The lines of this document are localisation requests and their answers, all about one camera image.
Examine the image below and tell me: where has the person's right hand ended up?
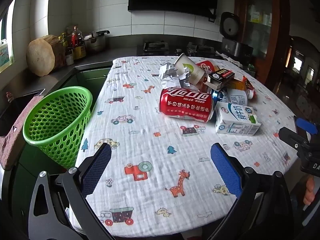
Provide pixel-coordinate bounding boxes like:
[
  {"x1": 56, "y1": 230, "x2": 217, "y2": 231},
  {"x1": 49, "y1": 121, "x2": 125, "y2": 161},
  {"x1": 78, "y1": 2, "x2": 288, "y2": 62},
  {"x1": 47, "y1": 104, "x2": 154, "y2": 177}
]
[{"x1": 303, "y1": 174, "x2": 315, "y2": 205}]

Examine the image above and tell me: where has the yellow-capped sauce bottle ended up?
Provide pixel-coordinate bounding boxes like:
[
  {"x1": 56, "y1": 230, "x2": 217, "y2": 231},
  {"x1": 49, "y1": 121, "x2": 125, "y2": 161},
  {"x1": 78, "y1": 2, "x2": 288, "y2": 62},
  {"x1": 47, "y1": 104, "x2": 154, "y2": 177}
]
[{"x1": 59, "y1": 32, "x2": 69, "y2": 48}]

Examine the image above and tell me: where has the black gas stove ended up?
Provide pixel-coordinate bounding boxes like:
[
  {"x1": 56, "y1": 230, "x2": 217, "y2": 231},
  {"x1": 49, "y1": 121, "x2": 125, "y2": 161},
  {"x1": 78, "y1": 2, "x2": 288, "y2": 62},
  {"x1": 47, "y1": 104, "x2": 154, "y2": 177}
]
[{"x1": 136, "y1": 41, "x2": 223, "y2": 58}]

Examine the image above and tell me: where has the white green paper cup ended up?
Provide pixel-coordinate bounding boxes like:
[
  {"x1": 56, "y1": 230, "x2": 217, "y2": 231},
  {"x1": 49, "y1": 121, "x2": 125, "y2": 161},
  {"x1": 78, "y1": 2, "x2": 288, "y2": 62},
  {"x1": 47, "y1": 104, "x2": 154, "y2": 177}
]
[{"x1": 174, "y1": 53, "x2": 209, "y2": 84}]

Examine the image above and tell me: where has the green plastic basket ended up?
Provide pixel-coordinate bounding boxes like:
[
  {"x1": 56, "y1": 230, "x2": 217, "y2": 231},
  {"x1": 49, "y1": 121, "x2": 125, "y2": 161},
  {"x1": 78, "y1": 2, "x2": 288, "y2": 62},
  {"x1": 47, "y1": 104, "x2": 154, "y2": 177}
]
[{"x1": 22, "y1": 86, "x2": 93, "y2": 169}]

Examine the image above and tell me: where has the kitchen sink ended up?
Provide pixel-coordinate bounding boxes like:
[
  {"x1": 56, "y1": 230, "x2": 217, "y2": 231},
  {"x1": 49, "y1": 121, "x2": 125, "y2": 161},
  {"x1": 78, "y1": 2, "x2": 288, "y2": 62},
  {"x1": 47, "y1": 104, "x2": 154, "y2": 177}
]
[{"x1": 0, "y1": 89, "x2": 47, "y2": 135}]

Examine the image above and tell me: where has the white printed tablecloth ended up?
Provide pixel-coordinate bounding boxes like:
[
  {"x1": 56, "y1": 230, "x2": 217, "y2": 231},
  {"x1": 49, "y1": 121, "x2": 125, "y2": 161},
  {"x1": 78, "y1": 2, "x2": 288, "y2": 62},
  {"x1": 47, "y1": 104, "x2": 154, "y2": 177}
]
[{"x1": 71, "y1": 55, "x2": 304, "y2": 238}]

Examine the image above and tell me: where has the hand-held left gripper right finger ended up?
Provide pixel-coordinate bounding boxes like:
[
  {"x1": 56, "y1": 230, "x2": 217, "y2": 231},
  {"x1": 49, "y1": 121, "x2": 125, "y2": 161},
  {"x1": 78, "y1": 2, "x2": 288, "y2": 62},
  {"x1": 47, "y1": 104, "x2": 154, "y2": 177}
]
[{"x1": 210, "y1": 142, "x2": 294, "y2": 240}]

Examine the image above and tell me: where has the wooden glass-door cabinet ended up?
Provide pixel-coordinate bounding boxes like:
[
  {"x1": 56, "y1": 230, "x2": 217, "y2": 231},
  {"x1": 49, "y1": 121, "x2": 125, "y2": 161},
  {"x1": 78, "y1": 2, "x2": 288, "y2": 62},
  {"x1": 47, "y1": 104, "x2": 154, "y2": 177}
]
[{"x1": 235, "y1": 0, "x2": 290, "y2": 83}]

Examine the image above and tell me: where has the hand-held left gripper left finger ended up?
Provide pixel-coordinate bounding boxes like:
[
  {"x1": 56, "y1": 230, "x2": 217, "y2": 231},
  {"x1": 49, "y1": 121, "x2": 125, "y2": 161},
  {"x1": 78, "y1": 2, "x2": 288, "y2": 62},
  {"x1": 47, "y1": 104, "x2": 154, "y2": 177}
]
[{"x1": 27, "y1": 142, "x2": 113, "y2": 240}]

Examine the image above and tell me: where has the detergent bottle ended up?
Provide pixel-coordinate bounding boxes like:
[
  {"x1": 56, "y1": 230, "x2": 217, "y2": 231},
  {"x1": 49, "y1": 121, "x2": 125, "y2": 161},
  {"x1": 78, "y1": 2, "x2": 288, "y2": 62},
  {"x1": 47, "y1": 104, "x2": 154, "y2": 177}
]
[{"x1": 0, "y1": 39, "x2": 12, "y2": 68}]

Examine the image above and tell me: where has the steel pressure cooker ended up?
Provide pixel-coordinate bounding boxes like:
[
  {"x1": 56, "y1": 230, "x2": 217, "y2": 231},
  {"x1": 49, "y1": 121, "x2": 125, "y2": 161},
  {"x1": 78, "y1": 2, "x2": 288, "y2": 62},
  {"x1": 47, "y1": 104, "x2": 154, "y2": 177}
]
[{"x1": 84, "y1": 30, "x2": 110, "y2": 53}]

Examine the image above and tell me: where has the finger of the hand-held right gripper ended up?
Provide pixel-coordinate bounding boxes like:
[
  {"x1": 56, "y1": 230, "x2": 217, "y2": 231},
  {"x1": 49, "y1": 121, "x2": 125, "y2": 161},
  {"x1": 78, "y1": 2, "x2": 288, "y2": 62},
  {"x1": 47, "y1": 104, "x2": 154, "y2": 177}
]
[
  {"x1": 278, "y1": 127, "x2": 310, "y2": 153},
  {"x1": 294, "y1": 116, "x2": 320, "y2": 138}
]

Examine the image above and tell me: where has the white milk carton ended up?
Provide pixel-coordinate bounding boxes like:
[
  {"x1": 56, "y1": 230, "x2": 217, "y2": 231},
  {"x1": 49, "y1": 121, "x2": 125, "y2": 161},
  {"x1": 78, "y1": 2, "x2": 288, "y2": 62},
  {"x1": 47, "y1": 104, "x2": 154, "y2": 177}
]
[{"x1": 215, "y1": 102, "x2": 261, "y2": 136}]

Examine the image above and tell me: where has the round wooden chopping block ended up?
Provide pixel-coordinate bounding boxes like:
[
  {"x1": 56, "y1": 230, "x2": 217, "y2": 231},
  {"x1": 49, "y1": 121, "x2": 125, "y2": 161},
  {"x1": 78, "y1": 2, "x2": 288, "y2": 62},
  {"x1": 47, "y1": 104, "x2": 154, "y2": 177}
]
[{"x1": 26, "y1": 35, "x2": 66, "y2": 77}]

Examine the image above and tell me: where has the red yellow snack bag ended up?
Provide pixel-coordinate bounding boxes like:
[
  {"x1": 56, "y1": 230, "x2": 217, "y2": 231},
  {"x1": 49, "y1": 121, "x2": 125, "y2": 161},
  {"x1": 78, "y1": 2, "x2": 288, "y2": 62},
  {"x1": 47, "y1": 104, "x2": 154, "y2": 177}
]
[{"x1": 226, "y1": 76, "x2": 257, "y2": 99}]

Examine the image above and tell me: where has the window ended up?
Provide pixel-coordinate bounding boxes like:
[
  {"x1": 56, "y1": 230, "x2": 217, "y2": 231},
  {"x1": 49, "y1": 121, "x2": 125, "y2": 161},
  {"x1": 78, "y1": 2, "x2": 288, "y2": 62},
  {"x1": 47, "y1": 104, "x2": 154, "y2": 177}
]
[{"x1": 0, "y1": 0, "x2": 18, "y2": 73}]

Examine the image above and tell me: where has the red snack cup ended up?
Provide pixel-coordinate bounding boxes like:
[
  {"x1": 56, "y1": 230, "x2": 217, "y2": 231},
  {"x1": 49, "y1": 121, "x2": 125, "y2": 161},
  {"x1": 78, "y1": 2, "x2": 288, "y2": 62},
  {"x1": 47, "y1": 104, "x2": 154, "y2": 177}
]
[{"x1": 195, "y1": 60, "x2": 220, "y2": 74}]

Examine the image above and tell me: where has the red soda can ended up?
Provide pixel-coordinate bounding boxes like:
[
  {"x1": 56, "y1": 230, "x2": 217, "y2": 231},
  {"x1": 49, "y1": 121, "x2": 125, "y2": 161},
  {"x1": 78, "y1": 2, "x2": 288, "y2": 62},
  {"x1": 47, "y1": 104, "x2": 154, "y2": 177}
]
[{"x1": 159, "y1": 86, "x2": 216, "y2": 123}]

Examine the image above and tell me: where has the black rice cooker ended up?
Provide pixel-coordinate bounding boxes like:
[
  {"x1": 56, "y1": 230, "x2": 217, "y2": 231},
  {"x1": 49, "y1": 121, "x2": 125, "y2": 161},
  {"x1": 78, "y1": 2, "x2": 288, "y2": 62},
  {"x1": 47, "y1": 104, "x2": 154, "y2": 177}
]
[{"x1": 219, "y1": 12, "x2": 253, "y2": 64}]

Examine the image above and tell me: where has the small black box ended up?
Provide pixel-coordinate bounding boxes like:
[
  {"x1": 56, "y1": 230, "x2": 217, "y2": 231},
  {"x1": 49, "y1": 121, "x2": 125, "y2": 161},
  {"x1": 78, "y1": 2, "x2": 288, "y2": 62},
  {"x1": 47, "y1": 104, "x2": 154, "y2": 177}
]
[{"x1": 203, "y1": 68, "x2": 235, "y2": 92}]

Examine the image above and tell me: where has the pink towel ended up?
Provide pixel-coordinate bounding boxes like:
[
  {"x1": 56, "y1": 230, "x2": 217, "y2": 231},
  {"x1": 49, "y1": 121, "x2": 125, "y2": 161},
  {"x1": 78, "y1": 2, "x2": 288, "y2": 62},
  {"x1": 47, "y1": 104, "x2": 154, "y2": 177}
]
[{"x1": 0, "y1": 94, "x2": 45, "y2": 170}]

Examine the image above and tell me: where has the white yogurt bottle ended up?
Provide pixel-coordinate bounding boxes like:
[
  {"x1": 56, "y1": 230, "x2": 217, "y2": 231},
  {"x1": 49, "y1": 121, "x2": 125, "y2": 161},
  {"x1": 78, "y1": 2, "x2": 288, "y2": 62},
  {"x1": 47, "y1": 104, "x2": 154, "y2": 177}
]
[{"x1": 225, "y1": 88, "x2": 249, "y2": 105}]

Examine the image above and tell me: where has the green kitchen cabinet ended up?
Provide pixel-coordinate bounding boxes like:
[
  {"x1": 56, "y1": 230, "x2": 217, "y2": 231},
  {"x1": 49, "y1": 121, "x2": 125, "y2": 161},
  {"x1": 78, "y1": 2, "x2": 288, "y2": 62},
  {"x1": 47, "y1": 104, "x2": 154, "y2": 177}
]
[{"x1": 60, "y1": 67, "x2": 113, "y2": 105}]

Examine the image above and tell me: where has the cooking oil bottle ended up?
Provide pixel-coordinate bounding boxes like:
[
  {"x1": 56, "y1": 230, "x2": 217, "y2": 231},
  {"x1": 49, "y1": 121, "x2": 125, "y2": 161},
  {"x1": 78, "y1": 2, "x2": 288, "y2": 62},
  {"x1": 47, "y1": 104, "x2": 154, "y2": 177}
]
[{"x1": 71, "y1": 26, "x2": 85, "y2": 48}]

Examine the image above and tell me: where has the white paper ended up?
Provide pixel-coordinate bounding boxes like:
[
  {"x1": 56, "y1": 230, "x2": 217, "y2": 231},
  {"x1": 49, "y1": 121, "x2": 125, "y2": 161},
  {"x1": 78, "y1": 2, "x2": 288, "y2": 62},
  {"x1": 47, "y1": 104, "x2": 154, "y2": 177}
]
[{"x1": 159, "y1": 62, "x2": 193, "y2": 89}]

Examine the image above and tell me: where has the yellow tin container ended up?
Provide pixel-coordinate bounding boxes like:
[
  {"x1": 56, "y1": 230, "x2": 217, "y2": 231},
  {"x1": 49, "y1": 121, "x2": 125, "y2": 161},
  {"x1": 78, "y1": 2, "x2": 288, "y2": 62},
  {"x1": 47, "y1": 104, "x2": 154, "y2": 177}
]
[{"x1": 72, "y1": 45, "x2": 87, "y2": 60}]

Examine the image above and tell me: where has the white rag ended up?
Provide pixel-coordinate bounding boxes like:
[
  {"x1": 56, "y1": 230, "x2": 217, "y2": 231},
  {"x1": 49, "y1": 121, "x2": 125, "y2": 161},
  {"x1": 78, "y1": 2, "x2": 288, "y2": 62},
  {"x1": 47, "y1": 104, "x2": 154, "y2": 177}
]
[{"x1": 216, "y1": 51, "x2": 244, "y2": 67}]

